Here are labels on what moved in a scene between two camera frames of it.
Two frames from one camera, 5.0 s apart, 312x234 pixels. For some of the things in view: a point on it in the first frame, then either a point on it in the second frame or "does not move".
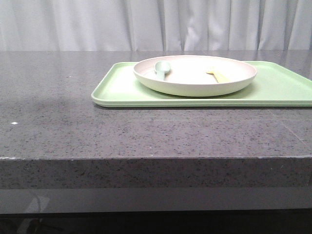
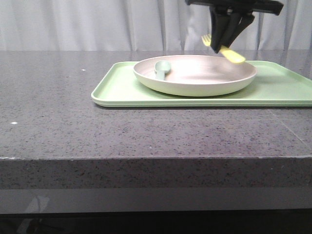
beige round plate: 188,76 does not move
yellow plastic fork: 219,78 to 227,51
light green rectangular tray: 281,84 does not move
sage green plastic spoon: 161,68 does not move
